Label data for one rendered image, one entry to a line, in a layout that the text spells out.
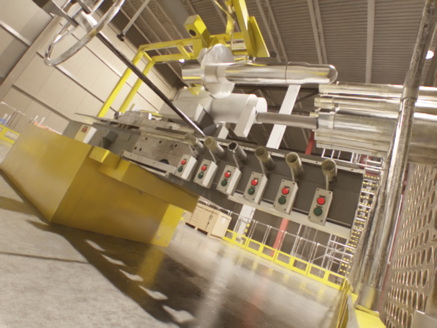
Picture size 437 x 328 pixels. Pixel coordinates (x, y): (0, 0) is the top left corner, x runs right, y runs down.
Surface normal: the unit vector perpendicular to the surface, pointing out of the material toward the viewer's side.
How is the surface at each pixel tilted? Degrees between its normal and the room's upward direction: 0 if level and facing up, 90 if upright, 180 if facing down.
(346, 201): 90
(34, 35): 90
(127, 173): 90
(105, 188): 90
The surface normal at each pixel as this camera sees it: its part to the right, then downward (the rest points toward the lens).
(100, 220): 0.82, 0.19
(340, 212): -0.43, -0.43
